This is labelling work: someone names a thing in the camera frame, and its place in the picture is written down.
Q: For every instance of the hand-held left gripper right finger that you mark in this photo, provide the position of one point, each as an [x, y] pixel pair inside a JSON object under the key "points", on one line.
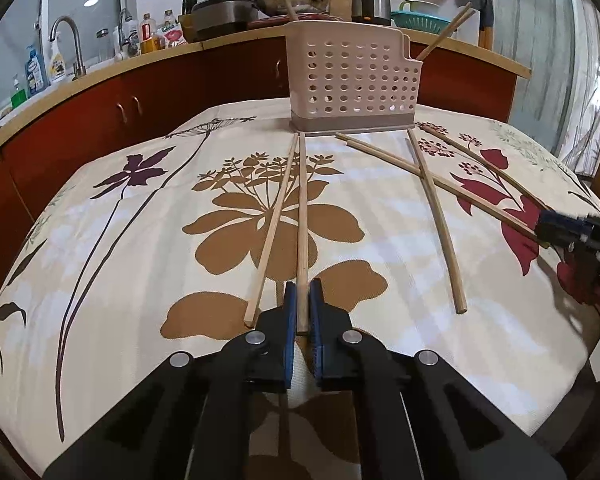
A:
{"points": [[316, 320]]}

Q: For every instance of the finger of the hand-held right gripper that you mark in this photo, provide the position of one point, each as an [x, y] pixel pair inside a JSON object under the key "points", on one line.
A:
{"points": [[562, 220], [560, 236]]}

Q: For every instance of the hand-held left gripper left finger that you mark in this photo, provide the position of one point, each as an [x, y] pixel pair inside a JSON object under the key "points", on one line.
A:
{"points": [[290, 320]]}

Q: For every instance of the thin wooden chopstick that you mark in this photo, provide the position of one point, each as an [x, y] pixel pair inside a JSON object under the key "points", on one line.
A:
{"points": [[303, 220], [480, 207]]}

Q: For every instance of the wooden chopsticks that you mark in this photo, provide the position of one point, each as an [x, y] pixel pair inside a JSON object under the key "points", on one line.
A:
{"points": [[271, 230]]}

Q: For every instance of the pink perforated utensil holder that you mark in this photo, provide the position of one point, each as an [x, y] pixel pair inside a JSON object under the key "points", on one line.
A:
{"points": [[350, 75]]}

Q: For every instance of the floral printed tablecloth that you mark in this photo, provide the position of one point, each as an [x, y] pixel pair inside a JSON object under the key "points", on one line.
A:
{"points": [[145, 270]]}

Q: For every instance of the sliding glass door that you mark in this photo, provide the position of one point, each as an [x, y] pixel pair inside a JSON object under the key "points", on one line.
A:
{"points": [[555, 60]]}

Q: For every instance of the white plastic container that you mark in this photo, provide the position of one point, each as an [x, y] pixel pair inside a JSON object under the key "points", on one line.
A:
{"points": [[467, 30]]}

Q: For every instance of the teal plastic colander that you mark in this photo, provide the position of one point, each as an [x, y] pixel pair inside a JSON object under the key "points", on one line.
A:
{"points": [[422, 22]]}

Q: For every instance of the white enamel basin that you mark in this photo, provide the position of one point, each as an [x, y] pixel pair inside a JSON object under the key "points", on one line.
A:
{"points": [[420, 6]]}

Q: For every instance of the steel electric kettle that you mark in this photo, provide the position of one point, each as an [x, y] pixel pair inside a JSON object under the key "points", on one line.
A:
{"points": [[372, 0]]}

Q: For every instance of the red induction cooker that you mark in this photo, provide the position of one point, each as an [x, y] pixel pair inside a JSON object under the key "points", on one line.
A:
{"points": [[265, 22]]}

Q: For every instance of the wooden kitchen countertop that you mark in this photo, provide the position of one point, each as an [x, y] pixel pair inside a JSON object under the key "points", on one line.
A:
{"points": [[130, 67]]}

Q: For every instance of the pink snack packet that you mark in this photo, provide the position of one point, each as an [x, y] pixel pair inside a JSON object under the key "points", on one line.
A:
{"points": [[173, 37]]}

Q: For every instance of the small jar with lid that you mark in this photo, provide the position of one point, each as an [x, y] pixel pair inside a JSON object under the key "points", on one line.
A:
{"points": [[168, 19]]}

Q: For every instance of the knife block with black knives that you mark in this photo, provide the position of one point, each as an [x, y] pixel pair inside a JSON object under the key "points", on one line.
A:
{"points": [[189, 10]]}

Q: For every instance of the clear glass jar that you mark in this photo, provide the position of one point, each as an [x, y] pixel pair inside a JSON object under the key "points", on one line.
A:
{"points": [[103, 42]]}

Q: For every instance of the white spray bottle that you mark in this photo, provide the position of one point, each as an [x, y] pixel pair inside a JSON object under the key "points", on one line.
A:
{"points": [[56, 62]]}

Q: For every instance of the steel gooseneck faucet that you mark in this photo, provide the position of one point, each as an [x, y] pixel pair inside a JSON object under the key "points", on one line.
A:
{"points": [[75, 45]]}

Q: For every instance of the green dish soap bottle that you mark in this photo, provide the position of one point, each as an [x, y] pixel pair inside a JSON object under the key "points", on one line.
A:
{"points": [[18, 95]]}

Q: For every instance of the blue detergent bottle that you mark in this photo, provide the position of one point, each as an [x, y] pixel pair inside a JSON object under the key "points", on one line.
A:
{"points": [[35, 72]]}

